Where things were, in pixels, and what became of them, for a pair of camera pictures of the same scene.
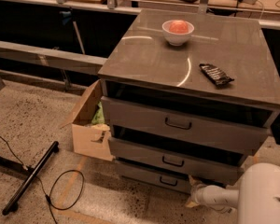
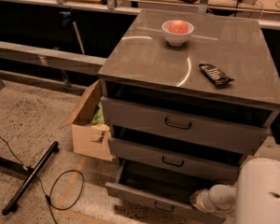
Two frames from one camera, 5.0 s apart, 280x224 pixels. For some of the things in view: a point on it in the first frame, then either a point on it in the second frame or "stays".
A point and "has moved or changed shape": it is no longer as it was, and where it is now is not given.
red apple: (178, 27) stays
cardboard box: (90, 138) stays
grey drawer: (156, 177) has moved or changed shape
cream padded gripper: (198, 194) to (205, 200)
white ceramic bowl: (177, 38) stays
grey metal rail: (47, 57) stays
